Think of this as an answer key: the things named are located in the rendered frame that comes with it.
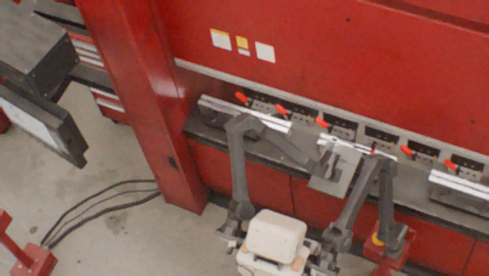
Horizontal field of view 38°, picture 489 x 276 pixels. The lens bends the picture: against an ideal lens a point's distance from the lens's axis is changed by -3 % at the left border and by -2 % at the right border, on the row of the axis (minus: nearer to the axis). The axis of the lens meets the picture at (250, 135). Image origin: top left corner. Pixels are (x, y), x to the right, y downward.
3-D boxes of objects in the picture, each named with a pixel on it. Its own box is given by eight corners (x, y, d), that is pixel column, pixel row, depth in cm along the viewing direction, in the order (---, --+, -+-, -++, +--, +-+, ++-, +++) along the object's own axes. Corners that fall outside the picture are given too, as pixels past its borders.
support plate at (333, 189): (306, 187, 344) (306, 185, 343) (327, 141, 355) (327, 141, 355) (342, 199, 338) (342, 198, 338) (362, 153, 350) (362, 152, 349)
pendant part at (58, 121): (14, 128, 349) (-16, 86, 318) (30, 111, 353) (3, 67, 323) (81, 171, 332) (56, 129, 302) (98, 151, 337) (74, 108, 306)
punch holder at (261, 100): (245, 106, 355) (241, 86, 341) (252, 93, 359) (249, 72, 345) (273, 115, 351) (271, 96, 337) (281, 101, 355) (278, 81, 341)
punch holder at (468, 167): (446, 172, 326) (451, 154, 312) (451, 156, 329) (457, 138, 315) (478, 182, 321) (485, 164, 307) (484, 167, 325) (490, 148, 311)
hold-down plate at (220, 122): (203, 124, 382) (203, 121, 379) (209, 116, 384) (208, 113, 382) (257, 142, 373) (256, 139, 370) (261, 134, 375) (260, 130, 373)
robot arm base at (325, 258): (308, 266, 300) (335, 276, 297) (313, 249, 299) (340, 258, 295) (313, 262, 308) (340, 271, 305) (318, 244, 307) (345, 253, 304)
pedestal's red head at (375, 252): (362, 254, 358) (363, 240, 343) (377, 228, 364) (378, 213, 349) (398, 272, 351) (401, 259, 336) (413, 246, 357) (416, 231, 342)
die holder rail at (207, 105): (200, 113, 386) (197, 103, 378) (205, 104, 388) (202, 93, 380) (288, 142, 371) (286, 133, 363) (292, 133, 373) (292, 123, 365)
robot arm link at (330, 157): (303, 166, 325) (312, 171, 318) (314, 142, 325) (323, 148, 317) (324, 175, 331) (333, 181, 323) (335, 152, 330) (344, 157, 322)
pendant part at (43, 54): (17, 133, 364) (-59, 25, 292) (49, 98, 374) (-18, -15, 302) (90, 179, 346) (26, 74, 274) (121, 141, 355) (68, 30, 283)
